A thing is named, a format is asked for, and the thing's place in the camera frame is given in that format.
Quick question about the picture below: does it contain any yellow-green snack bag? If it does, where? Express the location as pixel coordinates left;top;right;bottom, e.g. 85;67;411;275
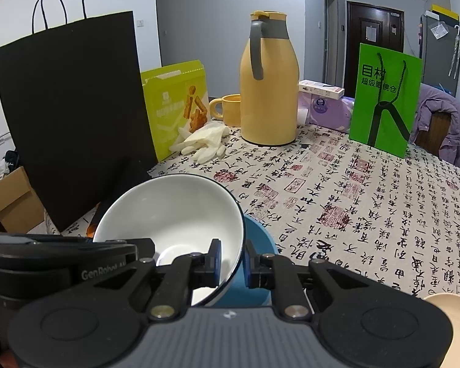
140;60;209;163

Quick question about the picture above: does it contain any yellow box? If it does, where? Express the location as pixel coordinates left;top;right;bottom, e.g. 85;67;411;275
431;4;460;20

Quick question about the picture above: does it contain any purple tissue pack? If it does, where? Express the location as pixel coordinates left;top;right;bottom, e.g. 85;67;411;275
298;92;356;133

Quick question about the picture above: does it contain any grey refrigerator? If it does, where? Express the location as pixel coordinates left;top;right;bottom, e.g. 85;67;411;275
418;11;460;96

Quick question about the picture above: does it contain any flat white box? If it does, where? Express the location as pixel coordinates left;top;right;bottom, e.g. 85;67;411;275
299;79;345;99

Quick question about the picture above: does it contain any green paper bag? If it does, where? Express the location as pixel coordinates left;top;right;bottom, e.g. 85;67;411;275
349;43;423;159

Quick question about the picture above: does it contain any yellow thermos jug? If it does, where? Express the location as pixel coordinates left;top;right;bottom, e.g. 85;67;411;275
240;11;300;146

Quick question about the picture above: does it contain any calligraphy printed tablecloth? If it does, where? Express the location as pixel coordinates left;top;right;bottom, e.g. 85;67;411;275
44;117;460;315

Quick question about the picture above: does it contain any white bowl black rim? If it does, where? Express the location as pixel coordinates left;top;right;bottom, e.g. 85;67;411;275
93;174;246;307

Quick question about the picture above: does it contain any cardboard box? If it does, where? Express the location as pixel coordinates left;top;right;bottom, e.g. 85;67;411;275
0;167;47;234

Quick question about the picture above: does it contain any yellow mug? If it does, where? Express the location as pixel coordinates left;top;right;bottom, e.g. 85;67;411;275
209;94;242;127

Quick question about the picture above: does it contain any blue bowl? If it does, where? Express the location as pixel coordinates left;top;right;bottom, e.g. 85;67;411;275
205;215;280;308

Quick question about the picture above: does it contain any wooden chair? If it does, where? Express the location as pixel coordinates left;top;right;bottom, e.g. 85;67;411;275
416;111;451;158

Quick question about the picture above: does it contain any purple puffer jacket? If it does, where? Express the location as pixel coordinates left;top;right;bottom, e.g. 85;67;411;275
409;83;460;169

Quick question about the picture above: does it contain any grey interior door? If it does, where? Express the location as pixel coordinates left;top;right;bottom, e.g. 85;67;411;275
324;0;343;89

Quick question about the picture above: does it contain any pair of white gloves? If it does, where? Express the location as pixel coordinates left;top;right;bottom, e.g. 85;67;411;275
169;125;231;163

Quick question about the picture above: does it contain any dark entrance door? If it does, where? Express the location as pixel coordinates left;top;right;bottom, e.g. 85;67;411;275
347;1;405;85

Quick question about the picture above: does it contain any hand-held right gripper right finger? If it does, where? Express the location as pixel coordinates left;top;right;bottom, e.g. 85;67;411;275
243;240;369;320

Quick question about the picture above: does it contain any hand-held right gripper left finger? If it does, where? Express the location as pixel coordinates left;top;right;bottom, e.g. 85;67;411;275
88;238;222;320

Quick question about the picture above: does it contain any black paper bag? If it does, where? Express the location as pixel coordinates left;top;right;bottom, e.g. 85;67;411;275
0;0;159;234

